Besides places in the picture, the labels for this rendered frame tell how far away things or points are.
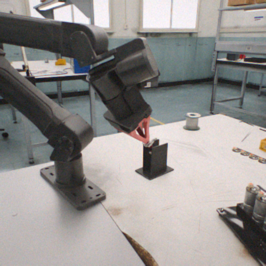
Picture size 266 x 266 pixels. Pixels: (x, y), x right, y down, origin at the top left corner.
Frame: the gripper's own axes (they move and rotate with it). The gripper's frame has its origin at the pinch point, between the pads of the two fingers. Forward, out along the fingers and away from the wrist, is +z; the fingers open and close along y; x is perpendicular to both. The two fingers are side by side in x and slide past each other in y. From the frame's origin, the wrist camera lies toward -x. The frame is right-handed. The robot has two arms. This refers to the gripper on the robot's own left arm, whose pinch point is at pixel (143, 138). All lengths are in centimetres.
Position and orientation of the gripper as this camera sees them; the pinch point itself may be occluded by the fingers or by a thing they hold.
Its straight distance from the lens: 60.2
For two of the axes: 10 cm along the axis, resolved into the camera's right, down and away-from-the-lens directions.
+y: -6.1, -2.9, 7.4
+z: 4.5, 6.4, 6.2
